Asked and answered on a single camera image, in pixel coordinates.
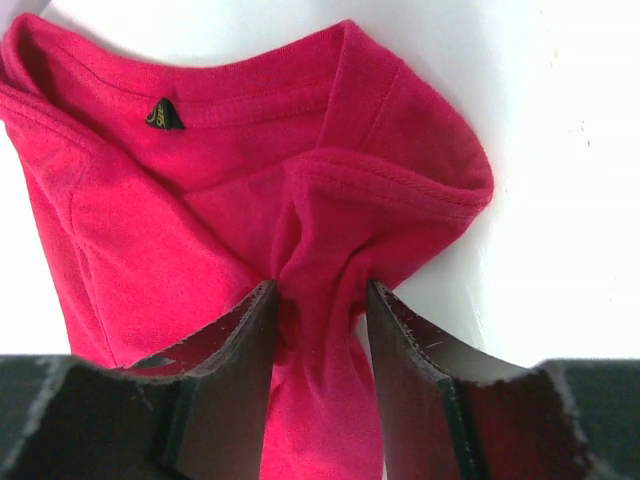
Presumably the red t shirt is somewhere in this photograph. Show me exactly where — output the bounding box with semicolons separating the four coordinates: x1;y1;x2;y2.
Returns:
1;14;494;479

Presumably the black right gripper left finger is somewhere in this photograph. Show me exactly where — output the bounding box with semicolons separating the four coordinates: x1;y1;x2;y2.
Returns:
1;281;278;479

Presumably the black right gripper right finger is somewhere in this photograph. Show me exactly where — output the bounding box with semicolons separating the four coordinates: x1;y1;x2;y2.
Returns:
366;281;639;479

